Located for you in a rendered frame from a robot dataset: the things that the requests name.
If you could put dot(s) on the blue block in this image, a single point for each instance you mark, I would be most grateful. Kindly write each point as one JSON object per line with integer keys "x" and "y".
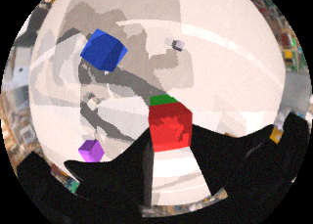
{"x": 103, "y": 51}

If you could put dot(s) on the purple cube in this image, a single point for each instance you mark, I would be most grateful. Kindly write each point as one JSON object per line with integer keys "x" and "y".
{"x": 91, "y": 151}

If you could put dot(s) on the red block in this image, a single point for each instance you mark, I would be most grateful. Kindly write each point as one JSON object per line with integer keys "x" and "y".
{"x": 171, "y": 126}

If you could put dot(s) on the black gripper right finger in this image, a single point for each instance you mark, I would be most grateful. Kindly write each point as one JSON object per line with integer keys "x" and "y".
{"x": 220, "y": 157}

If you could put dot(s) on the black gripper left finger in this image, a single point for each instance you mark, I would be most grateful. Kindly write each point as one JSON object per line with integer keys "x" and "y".
{"x": 131, "y": 173}

